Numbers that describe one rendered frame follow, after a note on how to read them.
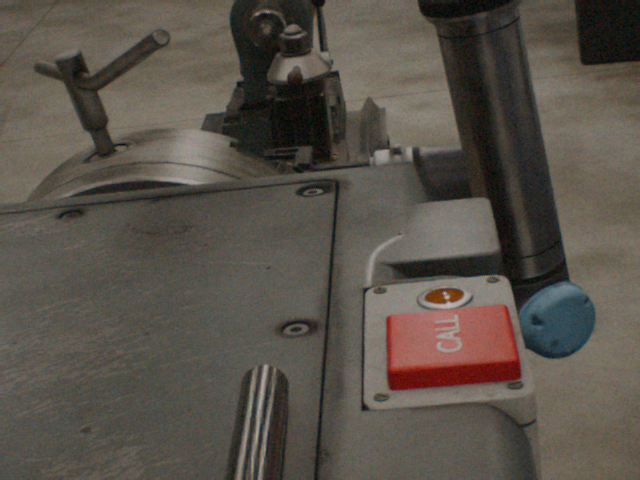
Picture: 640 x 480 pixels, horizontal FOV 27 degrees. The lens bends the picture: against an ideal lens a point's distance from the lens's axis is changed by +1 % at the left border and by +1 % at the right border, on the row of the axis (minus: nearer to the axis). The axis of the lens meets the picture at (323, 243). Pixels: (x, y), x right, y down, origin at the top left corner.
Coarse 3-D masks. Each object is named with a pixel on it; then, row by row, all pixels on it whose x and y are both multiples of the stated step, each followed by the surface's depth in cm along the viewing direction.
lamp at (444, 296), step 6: (444, 288) 70; (450, 288) 70; (426, 294) 70; (432, 294) 69; (438, 294) 69; (444, 294) 69; (450, 294) 69; (456, 294) 69; (462, 294) 69; (426, 300) 69; (432, 300) 69; (438, 300) 69; (444, 300) 69; (450, 300) 69; (456, 300) 69
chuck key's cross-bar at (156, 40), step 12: (156, 36) 84; (168, 36) 84; (132, 48) 89; (144, 48) 86; (156, 48) 85; (120, 60) 92; (132, 60) 90; (144, 60) 90; (48, 72) 111; (108, 72) 96; (120, 72) 94; (84, 84) 103; (96, 84) 100; (108, 84) 99
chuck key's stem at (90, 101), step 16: (64, 64) 104; (80, 64) 105; (64, 80) 105; (80, 96) 105; (96, 96) 106; (80, 112) 106; (96, 112) 106; (96, 128) 107; (96, 144) 108; (112, 144) 108
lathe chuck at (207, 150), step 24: (120, 144) 110; (144, 144) 108; (168, 144) 108; (192, 144) 108; (216, 144) 109; (72, 168) 108; (96, 168) 105; (216, 168) 104; (240, 168) 106; (264, 168) 109; (288, 168) 112; (48, 192) 105
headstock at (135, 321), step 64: (128, 192) 92; (192, 192) 90; (256, 192) 89; (320, 192) 87; (384, 192) 86; (0, 256) 83; (64, 256) 82; (128, 256) 81; (192, 256) 80; (256, 256) 78; (320, 256) 77; (0, 320) 74; (64, 320) 73; (128, 320) 72; (192, 320) 71; (256, 320) 70; (320, 320) 69; (0, 384) 67; (64, 384) 66; (128, 384) 65; (192, 384) 64; (320, 384) 63; (0, 448) 61; (64, 448) 60; (128, 448) 59; (192, 448) 59; (320, 448) 57; (384, 448) 57; (448, 448) 56; (512, 448) 57
